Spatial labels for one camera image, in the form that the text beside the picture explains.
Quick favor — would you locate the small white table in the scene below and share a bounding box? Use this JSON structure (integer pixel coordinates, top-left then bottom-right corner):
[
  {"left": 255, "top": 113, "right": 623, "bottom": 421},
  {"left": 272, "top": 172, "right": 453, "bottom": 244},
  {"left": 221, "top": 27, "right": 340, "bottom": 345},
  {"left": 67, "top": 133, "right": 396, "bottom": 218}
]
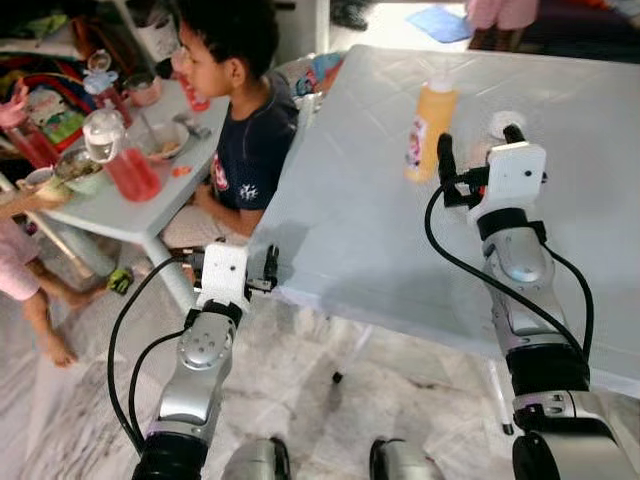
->
[{"left": 0, "top": 78, "right": 233, "bottom": 313}]

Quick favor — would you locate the pink cup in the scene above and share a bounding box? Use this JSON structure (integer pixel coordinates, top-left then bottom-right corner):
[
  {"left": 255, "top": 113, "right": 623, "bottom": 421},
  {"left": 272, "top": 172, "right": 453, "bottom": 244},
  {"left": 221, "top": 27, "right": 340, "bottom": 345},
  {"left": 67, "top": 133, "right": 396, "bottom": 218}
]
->
[{"left": 125, "top": 72, "right": 163, "bottom": 107}]

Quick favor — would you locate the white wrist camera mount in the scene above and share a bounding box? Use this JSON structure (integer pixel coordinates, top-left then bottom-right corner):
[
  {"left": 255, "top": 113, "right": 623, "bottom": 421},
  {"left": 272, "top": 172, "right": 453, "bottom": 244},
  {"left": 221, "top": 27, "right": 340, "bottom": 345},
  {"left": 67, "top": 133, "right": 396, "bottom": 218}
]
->
[
  {"left": 470, "top": 142, "right": 548, "bottom": 226},
  {"left": 200, "top": 243, "right": 250, "bottom": 311}
]

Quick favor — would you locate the person in pink trousers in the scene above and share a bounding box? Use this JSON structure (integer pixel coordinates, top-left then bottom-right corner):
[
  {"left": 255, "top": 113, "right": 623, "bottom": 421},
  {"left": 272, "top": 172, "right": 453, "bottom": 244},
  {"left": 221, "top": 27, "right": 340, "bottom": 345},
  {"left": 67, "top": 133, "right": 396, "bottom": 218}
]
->
[{"left": 465, "top": 0, "right": 541, "bottom": 51}]

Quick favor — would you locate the black shoe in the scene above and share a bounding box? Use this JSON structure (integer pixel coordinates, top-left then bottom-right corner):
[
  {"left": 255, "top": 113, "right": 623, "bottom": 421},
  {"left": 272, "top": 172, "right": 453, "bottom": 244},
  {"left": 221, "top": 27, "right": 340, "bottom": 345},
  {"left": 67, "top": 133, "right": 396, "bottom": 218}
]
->
[{"left": 330, "top": 0, "right": 371, "bottom": 31}]

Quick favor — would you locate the orange juice bottle with label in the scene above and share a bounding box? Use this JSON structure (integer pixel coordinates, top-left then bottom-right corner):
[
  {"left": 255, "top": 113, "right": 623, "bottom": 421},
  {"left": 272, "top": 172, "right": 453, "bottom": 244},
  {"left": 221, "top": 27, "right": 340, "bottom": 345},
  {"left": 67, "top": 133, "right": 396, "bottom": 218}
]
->
[{"left": 405, "top": 78, "right": 459, "bottom": 184}]

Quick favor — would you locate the white round lid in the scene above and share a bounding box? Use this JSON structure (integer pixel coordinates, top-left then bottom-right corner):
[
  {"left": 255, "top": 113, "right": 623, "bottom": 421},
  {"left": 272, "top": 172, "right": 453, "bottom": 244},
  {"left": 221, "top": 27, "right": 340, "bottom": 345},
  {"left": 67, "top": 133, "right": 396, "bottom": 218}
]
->
[{"left": 488, "top": 110, "right": 529, "bottom": 143}]

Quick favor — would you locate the black and green toy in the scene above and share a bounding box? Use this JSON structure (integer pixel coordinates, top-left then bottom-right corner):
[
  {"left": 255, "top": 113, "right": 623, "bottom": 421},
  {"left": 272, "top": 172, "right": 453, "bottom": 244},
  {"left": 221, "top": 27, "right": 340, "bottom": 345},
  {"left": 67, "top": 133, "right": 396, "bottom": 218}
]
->
[{"left": 108, "top": 268, "right": 134, "bottom": 297}]

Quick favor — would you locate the robot left leg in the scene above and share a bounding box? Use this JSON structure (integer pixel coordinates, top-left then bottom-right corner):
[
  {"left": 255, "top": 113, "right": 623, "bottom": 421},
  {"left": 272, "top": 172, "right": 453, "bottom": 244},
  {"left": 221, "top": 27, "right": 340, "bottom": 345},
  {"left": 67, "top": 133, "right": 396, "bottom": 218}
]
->
[{"left": 222, "top": 436, "right": 293, "bottom": 480}]

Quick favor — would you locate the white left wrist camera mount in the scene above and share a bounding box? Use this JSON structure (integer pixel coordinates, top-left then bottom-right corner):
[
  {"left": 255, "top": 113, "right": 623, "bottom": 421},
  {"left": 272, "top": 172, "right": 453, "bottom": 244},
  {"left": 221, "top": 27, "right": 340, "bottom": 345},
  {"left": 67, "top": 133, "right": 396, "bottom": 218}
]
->
[{"left": 200, "top": 243, "right": 250, "bottom": 311}]

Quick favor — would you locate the blue cloth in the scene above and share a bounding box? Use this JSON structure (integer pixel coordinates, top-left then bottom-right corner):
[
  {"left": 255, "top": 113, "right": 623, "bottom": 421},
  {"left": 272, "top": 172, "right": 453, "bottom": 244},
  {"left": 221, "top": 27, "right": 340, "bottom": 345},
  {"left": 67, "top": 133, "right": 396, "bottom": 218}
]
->
[{"left": 405, "top": 5, "right": 473, "bottom": 44}]

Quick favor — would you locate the red tumbler with clear lid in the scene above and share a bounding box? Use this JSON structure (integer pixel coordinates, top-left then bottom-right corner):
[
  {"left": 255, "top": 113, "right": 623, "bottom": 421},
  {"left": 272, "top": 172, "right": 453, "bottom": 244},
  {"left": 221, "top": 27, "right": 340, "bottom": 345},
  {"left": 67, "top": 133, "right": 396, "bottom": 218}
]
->
[{"left": 83, "top": 108, "right": 163, "bottom": 203}]

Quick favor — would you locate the short black right arm cable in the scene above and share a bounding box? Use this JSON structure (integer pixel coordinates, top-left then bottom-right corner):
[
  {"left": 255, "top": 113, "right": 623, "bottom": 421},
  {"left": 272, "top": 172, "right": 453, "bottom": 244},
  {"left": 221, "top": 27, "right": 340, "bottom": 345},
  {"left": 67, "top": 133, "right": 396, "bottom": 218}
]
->
[{"left": 543, "top": 243, "right": 596, "bottom": 359}]

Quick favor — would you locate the red drinking cup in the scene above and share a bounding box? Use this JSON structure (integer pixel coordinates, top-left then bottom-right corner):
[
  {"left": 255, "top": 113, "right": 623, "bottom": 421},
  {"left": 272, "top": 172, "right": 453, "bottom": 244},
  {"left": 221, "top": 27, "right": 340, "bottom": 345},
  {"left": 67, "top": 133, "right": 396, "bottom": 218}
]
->
[{"left": 172, "top": 48, "right": 211, "bottom": 113}]

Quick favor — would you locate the white bowl of food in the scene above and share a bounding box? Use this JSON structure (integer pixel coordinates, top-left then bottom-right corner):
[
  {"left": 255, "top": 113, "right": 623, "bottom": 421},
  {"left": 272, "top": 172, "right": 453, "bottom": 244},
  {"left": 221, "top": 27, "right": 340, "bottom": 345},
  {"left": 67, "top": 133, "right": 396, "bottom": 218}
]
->
[{"left": 138, "top": 120, "right": 191, "bottom": 161}]

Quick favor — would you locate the child in pink dress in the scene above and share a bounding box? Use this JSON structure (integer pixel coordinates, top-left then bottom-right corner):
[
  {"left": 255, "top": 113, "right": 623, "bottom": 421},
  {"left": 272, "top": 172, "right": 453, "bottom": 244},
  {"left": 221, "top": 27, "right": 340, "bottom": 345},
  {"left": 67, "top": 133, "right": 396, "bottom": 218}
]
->
[{"left": 0, "top": 215, "right": 111, "bottom": 369}]

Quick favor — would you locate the large white plastic table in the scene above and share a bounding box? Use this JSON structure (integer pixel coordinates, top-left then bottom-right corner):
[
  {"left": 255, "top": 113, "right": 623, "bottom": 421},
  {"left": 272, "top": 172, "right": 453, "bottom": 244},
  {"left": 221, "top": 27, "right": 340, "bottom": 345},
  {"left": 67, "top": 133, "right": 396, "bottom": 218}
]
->
[{"left": 245, "top": 44, "right": 640, "bottom": 437}]

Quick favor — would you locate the colourful cartoon backpack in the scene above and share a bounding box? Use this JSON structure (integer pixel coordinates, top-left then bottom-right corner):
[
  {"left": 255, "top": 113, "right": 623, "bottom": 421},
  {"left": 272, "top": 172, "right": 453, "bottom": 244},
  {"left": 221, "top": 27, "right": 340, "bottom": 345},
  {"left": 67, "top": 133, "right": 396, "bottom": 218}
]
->
[{"left": 0, "top": 55, "right": 91, "bottom": 151}]

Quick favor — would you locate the short black left arm cable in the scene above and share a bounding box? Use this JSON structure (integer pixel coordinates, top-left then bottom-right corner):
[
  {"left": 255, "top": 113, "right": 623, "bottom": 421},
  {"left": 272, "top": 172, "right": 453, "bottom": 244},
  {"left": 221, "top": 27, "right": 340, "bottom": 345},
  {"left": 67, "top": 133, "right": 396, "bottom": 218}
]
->
[{"left": 127, "top": 328, "right": 193, "bottom": 446}]

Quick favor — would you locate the small beige bowl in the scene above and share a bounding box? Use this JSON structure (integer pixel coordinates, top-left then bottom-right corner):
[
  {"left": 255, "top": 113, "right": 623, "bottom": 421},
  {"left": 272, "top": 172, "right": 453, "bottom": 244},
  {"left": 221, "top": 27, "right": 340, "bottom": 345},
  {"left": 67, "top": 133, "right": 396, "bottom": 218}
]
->
[{"left": 18, "top": 166, "right": 73, "bottom": 206}]

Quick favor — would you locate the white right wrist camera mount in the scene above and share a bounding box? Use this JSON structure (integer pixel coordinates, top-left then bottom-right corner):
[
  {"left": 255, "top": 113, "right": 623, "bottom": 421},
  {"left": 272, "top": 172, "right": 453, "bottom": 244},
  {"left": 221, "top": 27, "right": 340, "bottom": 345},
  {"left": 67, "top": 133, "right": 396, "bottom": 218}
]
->
[{"left": 470, "top": 142, "right": 548, "bottom": 226}]

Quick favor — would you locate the boy in navy shirt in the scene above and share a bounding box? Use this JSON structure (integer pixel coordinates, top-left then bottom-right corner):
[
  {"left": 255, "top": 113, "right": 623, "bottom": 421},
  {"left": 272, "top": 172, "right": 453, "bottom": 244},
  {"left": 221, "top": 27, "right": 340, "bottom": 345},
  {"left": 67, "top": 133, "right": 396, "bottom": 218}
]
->
[{"left": 160, "top": 0, "right": 301, "bottom": 251}]

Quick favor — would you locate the short black arm cable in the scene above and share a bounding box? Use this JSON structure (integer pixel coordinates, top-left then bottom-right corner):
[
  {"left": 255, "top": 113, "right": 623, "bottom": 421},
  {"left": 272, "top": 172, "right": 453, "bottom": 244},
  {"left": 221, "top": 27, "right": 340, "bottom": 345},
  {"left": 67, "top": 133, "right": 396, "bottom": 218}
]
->
[
  {"left": 543, "top": 243, "right": 596, "bottom": 359},
  {"left": 127, "top": 328, "right": 193, "bottom": 446}
]

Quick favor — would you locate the green bowl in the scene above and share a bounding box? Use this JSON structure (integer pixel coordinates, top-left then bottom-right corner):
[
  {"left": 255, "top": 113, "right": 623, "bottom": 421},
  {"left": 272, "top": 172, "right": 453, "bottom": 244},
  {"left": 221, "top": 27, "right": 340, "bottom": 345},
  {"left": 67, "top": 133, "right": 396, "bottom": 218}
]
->
[{"left": 55, "top": 148, "right": 108, "bottom": 196}]

